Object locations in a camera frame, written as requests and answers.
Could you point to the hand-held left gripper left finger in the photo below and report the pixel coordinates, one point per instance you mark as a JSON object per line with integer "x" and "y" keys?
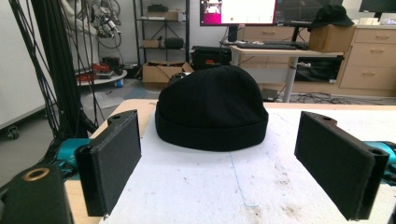
{"x": 109, "y": 161}

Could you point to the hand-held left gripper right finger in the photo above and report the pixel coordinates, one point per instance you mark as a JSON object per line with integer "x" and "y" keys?
{"x": 333, "y": 161}

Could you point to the black beanie hat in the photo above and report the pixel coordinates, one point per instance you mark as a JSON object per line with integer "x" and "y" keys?
{"x": 211, "y": 112}

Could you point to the round white table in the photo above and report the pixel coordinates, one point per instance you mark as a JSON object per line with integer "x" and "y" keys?
{"x": 102, "y": 79}

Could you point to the white table mat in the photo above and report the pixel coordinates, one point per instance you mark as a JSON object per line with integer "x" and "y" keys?
{"x": 193, "y": 186}

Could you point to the grey floor power box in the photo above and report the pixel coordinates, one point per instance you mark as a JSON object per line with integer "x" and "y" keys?
{"x": 269, "y": 94}

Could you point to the black box under desk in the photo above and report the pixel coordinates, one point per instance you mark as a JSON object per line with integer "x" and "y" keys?
{"x": 317, "y": 70}

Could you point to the white desk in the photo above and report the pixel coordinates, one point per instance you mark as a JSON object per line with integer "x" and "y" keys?
{"x": 291, "y": 74}

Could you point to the open cardboard box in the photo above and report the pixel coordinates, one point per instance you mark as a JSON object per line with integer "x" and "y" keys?
{"x": 155, "y": 73}

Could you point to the wooden drawer cabinet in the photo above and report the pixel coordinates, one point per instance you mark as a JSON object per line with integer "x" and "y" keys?
{"x": 370, "y": 59}

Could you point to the closed cardboard box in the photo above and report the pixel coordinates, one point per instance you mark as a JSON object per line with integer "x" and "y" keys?
{"x": 331, "y": 39}

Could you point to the black keyboard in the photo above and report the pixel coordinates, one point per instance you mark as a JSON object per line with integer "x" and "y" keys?
{"x": 264, "y": 46}

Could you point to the white wheeled partition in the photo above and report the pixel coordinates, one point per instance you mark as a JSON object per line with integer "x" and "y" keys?
{"x": 15, "y": 62}

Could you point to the black metal shelf rack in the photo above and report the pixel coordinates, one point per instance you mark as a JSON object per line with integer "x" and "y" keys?
{"x": 165, "y": 31}

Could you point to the black hard case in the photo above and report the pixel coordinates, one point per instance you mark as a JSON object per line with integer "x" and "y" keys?
{"x": 210, "y": 57}

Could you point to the black bucket hat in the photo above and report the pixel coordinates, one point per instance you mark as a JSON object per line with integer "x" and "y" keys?
{"x": 330, "y": 15}

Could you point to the monitor with dark screen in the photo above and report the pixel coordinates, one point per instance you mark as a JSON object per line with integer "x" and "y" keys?
{"x": 292, "y": 11}

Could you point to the black monitor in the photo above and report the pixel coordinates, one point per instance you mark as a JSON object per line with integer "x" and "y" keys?
{"x": 378, "y": 5}

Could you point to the monitor with white screen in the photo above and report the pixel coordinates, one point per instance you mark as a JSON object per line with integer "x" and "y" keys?
{"x": 246, "y": 11}

